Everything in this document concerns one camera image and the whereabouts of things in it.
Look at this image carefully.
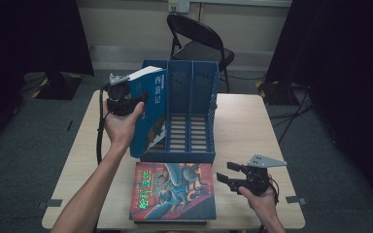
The black stand base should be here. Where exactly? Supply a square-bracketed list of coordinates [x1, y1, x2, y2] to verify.
[31, 71, 84, 101]
[255, 79, 305, 106]

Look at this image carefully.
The hand-held gripper cable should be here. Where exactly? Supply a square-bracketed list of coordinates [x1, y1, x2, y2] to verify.
[266, 176, 281, 204]
[95, 84, 110, 165]

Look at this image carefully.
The right hand-held gripper cable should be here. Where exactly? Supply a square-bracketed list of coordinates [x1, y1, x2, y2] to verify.
[266, 176, 281, 204]

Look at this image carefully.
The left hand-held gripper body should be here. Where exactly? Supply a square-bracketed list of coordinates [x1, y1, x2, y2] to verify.
[105, 73, 144, 117]

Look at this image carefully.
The grey tape strip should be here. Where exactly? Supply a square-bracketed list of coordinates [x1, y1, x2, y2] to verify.
[285, 195, 308, 206]
[37, 198, 63, 210]

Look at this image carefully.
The black curtain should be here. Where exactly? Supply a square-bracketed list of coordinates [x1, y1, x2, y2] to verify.
[265, 0, 373, 215]
[0, 0, 95, 156]

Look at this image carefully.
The blue plastic file rack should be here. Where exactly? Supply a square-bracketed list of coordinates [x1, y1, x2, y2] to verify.
[140, 58, 220, 164]

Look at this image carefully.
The black folding chair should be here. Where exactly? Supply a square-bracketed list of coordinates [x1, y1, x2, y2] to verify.
[166, 13, 236, 93]

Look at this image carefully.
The white wall socket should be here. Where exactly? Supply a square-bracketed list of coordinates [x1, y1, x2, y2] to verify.
[168, 0, 190, 14]

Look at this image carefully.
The black floor cable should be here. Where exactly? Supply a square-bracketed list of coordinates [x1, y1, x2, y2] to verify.
[268, 82, 315, 145]

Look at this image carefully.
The person's right hand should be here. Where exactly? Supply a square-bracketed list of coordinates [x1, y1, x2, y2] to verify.
[237, 186, 278, 224]

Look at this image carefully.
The person's left hand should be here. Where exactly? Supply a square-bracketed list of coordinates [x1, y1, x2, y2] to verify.
[102, 100, 146, 152]

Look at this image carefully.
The colourful illustrated book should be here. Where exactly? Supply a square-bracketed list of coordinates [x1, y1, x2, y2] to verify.
[128, 161, 218, 221]

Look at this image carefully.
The blue paperback book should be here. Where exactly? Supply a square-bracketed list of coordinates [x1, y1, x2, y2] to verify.
[127, 65, 168, 159]

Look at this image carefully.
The left hand-held gripper cable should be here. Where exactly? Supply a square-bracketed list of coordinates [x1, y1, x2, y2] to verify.
[95, 84, 110, 165]

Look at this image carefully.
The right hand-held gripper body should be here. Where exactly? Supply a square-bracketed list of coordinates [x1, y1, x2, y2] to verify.
[236, 153, 288, 197]

